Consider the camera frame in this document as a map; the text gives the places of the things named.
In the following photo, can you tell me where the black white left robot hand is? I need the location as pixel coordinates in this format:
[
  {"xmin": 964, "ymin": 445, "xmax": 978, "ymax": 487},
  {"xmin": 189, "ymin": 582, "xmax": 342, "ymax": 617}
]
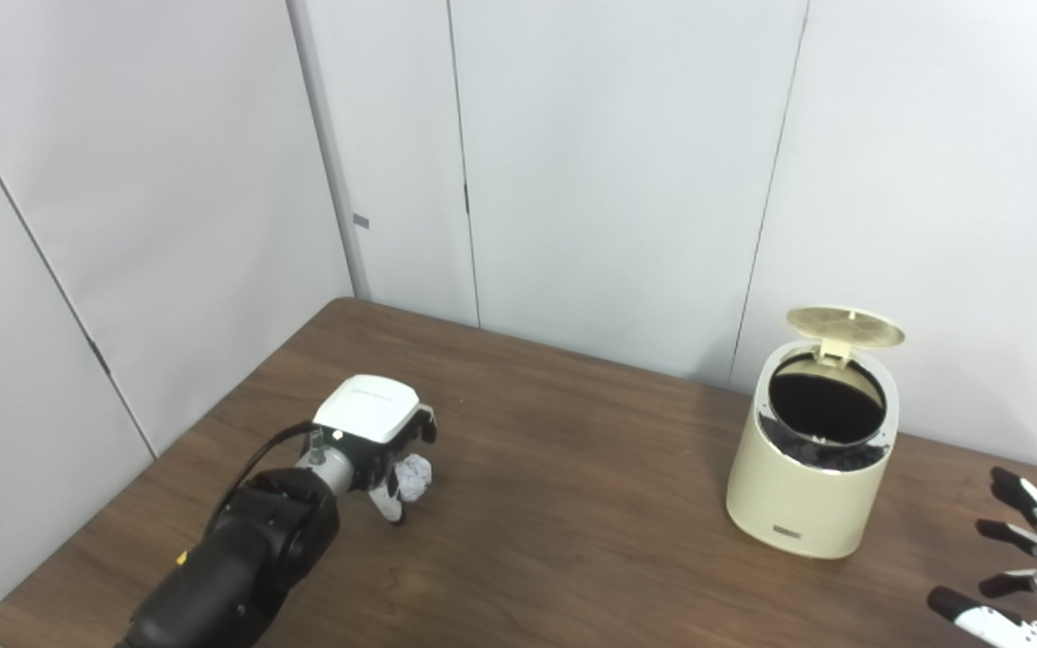
[{"xmin": 311, "ymin": 375, "xmax": 438, "ymax": 526}]

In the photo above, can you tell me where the white paper ball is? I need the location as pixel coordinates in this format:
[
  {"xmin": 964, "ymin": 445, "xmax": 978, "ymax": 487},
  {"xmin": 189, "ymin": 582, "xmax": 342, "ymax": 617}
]
[{"xmin": 395, "ymin": 454, "xmax": 434, "ymax": 502}]

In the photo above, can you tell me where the cream-colored bin body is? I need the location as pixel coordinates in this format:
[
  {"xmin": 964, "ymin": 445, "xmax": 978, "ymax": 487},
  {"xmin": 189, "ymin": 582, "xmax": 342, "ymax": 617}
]
[{"xmin": 726, "ymin": 337, "xmax": 900, "ymax": 560}]

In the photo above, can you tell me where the round cream bin lid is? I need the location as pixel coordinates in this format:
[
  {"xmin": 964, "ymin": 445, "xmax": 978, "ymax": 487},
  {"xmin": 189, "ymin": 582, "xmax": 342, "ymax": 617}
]
[{"xmin": 786, "ymin": 307, "xmax": 906, "ymax": 365}]

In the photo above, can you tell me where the black bin liner bag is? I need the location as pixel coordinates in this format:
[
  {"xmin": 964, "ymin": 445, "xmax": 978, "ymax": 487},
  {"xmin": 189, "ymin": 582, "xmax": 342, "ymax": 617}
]
[{"xmin": 757, "ymin": 353, "xmax": 897, "ymax": 473}]

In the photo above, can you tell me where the grey wall post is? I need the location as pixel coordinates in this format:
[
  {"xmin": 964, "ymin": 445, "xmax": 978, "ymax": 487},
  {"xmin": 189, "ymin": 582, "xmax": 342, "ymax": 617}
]
[{"xmin": 287, "ymin": 0, "xmax": 371, "ymax": 302}]

